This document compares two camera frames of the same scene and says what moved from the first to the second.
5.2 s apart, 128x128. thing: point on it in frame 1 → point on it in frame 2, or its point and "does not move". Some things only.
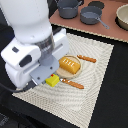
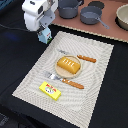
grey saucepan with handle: (91, 15) does not move
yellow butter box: (53, 80) → (50, 90)
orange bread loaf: (69, 65) does not move
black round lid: (97, 4) does not move
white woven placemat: (73, 105) does not move
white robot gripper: (27, 64) → (38, 14)
